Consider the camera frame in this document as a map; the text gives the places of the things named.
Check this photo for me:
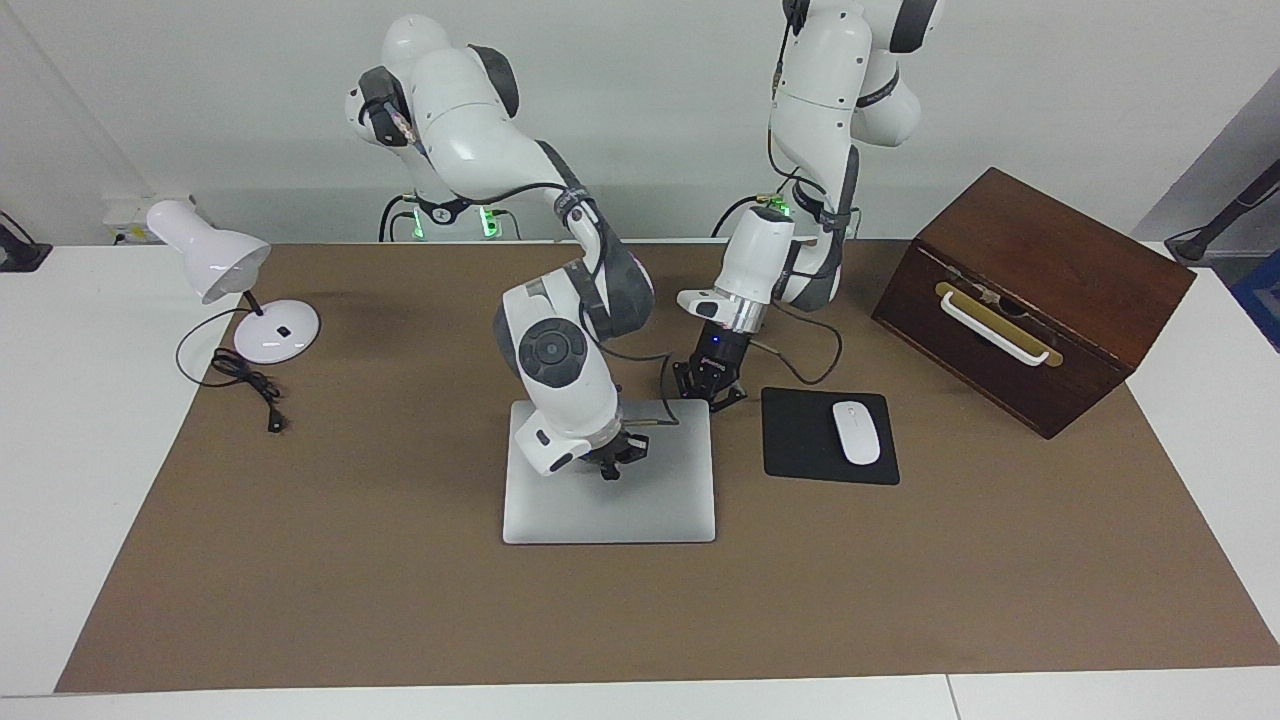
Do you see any black stand base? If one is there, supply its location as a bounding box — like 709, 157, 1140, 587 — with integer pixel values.
0, 210, 54, 274

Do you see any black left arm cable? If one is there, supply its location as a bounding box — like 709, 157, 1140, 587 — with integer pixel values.
748, 0, 847, 388

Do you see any black base cable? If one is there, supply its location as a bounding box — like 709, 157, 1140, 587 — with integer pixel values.
377, 192, 423, 244
710, 193, 773, 241

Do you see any brown table mat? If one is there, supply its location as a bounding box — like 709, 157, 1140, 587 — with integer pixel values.
55, 240, 1280, 695

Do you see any black tripod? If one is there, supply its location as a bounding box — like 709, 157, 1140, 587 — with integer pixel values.
1164, 158, 1280, 267

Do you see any white box handle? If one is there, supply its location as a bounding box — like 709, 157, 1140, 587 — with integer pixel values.
940, 291, 1051, 368

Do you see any white computer mouse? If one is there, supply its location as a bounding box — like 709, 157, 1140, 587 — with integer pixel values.
832, 400, 883, 467

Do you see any black mouse pad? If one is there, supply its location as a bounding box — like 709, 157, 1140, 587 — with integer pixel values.
761, 387, 901, 487

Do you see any silver laptop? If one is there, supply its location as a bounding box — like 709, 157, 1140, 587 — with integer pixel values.
502, 398, 718, 546

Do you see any dark brown wooden box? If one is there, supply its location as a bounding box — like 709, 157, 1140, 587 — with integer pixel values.
871, 167, 1198, 441

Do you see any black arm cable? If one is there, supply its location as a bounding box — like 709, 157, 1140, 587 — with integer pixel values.
748, 0, 847, 388
385, 95, 683, 429

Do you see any gold plate on box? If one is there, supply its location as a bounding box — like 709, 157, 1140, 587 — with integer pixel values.
934, 281, 1065, 370

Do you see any blue object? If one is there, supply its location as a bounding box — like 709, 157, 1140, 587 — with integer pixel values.
1228, 250, 1280, 354

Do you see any black lamp power cable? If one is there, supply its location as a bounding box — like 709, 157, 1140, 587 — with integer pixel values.
175, 304, 289, 435

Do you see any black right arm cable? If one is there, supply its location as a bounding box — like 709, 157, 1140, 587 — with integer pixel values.
385, 95, 683, 429

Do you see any white desk lamp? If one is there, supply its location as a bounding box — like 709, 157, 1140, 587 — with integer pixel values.
145, 198, 323, 366

